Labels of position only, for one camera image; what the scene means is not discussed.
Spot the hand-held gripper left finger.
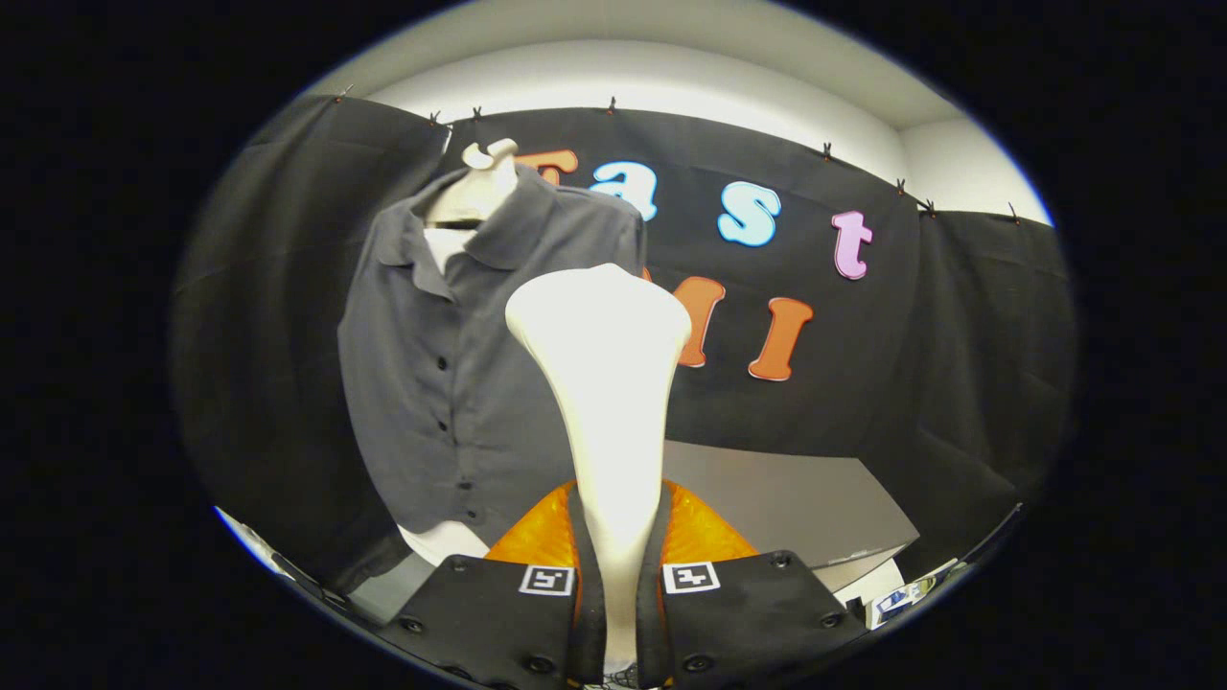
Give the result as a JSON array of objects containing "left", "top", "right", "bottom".
[{"left": 377, "top": 482, "right": 608, "bottom": 690}]

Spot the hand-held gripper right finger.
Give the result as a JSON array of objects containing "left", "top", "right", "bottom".
[{"left": 637, "top": 482, "right": 869, "bottom": 690}]

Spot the white garment steamer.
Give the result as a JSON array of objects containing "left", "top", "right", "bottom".
[{"left": 505, "top": 264, "right": 692, "bottom": 672}]

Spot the grey button-up shirt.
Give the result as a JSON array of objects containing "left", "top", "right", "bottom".
[{"left": 337, "top": 165, "right": 649, "bottom": 549}]

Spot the cream clothes hanger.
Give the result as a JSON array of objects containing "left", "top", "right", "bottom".
[{"left": 422, "top": 139, "right": 523, "bottom": 231}]

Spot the grey cabinet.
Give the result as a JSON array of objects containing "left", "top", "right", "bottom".
[{"left": 661, "top": 439, "right": 921, "bottom": 595}]

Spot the white tray of small items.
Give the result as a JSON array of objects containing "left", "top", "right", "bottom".
[{"left": 868, "top": 559, "right": 961, "bottom": 631}]

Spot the black backdrop cloth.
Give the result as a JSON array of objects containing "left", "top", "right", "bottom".
[{"left": 173, "top": 93, "right": 1077, "bottom": 614}]

